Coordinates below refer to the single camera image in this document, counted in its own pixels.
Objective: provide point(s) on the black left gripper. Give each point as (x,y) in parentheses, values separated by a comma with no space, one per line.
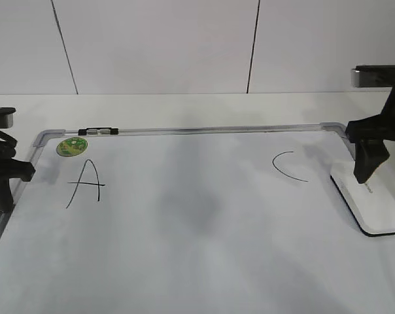
(17,170)

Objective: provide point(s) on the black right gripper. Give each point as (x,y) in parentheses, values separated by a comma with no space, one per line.
(368,135)

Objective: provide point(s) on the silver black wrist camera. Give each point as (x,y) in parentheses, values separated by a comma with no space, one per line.
(6,117)
(373,76)

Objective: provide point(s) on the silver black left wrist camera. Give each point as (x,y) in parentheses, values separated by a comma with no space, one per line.
(6,117)

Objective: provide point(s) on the round green magnet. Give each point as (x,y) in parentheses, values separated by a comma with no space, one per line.
(71,147)

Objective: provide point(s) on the white aluminium-framed whiteboard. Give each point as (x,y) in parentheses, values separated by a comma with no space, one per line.
(192,221)

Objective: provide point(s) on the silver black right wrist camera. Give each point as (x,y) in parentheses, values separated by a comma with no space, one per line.
(373,76)

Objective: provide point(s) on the white whiteboard eraser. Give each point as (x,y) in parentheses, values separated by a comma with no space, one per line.
(371,203)

